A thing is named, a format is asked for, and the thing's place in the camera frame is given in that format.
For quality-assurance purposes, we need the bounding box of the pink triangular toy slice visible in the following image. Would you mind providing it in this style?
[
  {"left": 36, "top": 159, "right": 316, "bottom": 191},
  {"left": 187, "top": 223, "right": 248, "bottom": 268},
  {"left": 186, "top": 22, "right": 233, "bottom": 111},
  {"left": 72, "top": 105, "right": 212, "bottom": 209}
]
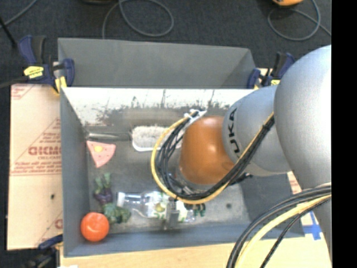
[{"left": 86, "top": 140, "right": 117, "bottom": 169}]

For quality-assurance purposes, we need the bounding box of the clear plastic bottle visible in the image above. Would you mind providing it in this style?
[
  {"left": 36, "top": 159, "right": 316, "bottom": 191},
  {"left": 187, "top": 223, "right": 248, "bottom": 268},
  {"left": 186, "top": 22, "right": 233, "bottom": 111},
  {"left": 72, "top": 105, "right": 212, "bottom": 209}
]
[{"left": 116, "top": 190, "right": 196, "bottom": 223}]

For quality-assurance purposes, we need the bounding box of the green toy broccoli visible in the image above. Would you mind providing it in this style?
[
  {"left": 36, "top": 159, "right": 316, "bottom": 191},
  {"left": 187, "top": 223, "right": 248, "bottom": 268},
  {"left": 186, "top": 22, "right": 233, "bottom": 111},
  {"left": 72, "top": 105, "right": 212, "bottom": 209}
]
[{"left": 102, "top": 202, "right": 132, "bottom": 225}]

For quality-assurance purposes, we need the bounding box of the orange ball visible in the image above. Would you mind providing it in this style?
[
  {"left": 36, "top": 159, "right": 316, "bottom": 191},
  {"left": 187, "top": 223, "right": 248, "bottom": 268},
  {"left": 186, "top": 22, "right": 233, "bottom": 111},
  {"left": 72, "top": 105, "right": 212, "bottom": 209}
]
[{"left": 80, "top": 212, "right": 110, "bottom": 243}]

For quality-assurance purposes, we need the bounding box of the purple and green toy vegetable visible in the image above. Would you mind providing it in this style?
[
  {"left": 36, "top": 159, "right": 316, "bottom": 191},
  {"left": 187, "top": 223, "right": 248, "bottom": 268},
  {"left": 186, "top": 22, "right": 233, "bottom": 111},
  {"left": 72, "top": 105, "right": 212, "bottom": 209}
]
[{"left": 93, "top": 173, "right": 114, "bottom": 206}]

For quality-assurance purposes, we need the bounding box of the white brush with dark handle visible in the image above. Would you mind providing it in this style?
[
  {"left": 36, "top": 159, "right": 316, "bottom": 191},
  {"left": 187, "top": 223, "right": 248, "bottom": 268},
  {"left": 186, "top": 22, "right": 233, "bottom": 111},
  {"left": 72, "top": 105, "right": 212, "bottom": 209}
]
[{"left": 86, "top": 125, "right": 170, "bottom": 152}]

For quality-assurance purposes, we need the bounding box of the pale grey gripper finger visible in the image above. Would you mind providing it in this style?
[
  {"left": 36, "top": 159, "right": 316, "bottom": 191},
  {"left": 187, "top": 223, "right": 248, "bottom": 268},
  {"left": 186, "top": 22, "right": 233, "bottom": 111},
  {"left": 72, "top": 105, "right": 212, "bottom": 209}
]
[{"left": 165, "top": 208, "right": 180, "bottom": 230}]

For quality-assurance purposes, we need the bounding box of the brown cardboard board red print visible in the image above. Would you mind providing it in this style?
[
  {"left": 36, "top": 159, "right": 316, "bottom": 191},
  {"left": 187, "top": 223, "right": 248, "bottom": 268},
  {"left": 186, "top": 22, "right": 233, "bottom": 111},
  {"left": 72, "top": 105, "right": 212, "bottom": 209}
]
[{"left": 6, "top": 83, "right": 64, "bottom": 251}]

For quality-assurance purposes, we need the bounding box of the grey metal bin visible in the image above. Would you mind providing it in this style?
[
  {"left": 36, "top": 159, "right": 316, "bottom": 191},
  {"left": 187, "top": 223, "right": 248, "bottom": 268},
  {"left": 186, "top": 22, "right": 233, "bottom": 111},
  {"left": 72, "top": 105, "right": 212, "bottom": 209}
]
[{"left": 57, "top": 37, "right": 305, "bottom": 258}]

